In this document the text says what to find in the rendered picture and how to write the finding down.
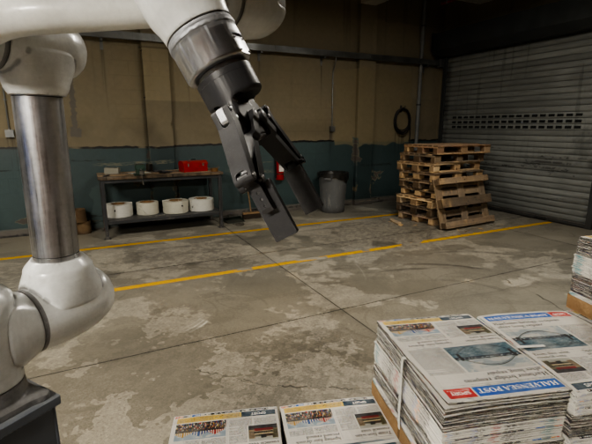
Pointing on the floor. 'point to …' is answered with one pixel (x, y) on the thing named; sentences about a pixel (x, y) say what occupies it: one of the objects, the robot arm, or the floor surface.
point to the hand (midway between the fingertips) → (299, 214)
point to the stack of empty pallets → (417, 210)
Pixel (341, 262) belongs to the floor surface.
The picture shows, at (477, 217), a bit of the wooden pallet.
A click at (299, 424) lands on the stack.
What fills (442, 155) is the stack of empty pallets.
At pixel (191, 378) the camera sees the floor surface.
